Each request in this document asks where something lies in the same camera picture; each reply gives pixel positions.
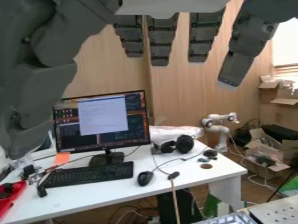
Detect black headphones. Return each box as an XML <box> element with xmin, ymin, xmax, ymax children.
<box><xmin>158</xmin><ymin>133</ymin><xmax>197</xmax><ymax>155</ymax></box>

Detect black computer mouse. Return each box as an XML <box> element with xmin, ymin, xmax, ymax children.
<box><xmin>136</xmin><ymin>170</ymin><xmax>156</xmax><ymax>187</ymax></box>

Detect black computer monitor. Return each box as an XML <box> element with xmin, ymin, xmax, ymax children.
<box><xmin>52</xmin><ymin>89</ymin><xmax>152</xmax><ymax>168</ymax></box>

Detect black keyboard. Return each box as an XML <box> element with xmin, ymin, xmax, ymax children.
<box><xmin>39</xmin><ymin>161</ymin><xmax>136</xmax><ymax>190</ymax></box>

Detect small white jointed device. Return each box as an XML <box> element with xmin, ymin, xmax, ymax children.
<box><xmin>201</xmin><ymin>111</ymin><xmax>241</xmax><ymax>154</ymax></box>

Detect white desk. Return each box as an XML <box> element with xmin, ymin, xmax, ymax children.
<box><xmin>0</xmin><ymin>139</ymin><xmax>249</xmax><ymax>224</ymax></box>

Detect black computer tower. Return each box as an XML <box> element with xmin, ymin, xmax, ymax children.
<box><xmin>156</xmin><ymin>189</ymin><xmax>204</xmax><ymax>224</ymax></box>

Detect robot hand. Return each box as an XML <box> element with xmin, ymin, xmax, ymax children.
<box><xmin>0</xmin><ymin>0</ymin><xmax>298</xmax><ymax>161</ymax></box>

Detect orange paper note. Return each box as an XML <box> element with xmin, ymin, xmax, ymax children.
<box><xmin>55</xmin><ymin>152</ymin><xmax>73</xmax><ymax>165</ymax></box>

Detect red tray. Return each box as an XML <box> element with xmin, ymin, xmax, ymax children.
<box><xmin>0</xmin><ymin>179</ymin><xmax>29</xmax><ymax>220</ymax></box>

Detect white plastic bag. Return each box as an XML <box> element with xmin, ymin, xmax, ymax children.
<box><xmin>149</xmin><ymin>125</ymin><xmax>206</xmax><ymax>148</ymax></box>

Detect open cardboard box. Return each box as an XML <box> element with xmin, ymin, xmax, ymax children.
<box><xmin>258</xmin><ymin>75</ymin><xmax>298</xmax><ymax>107</ymax></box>
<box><xmin>242</xmin><ymin>127</ymin><xmax>298</xmax><ymax>181</ymax></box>

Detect bright window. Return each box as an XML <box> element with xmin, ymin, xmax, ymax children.
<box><xmin>270</xmin><ymin>17</ymin><xmax>298</xmax><ymax>80</ymax></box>

